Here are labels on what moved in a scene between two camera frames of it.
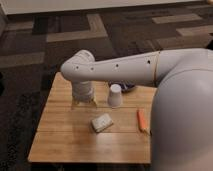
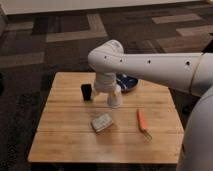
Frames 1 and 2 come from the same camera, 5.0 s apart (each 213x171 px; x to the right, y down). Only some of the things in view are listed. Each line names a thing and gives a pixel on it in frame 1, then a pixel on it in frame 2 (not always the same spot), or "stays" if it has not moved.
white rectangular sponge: [101, 122] stays
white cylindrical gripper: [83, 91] to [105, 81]
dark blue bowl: [126, 85] stays
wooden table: [95, 132] stays
